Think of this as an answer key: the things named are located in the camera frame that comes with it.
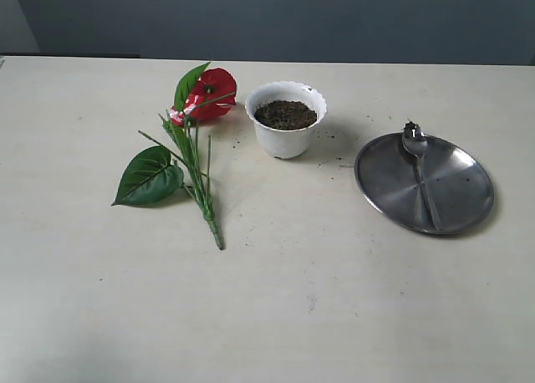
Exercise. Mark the stainless steel spork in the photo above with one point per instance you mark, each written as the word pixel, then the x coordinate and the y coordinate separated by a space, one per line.
pixel 415 143

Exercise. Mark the dark soil in pot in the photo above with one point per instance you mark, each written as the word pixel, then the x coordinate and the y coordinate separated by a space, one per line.
pixel 285 115

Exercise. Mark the white plastic flower pot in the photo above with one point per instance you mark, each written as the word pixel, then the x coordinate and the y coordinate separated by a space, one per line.
pixel 285 144

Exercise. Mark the red artificial flower with leaves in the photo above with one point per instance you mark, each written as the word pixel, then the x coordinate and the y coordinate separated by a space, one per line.
pixel 203 94

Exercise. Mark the round stainless steel plate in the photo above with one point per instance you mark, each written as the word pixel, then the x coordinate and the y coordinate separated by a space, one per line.
pixel 448 192

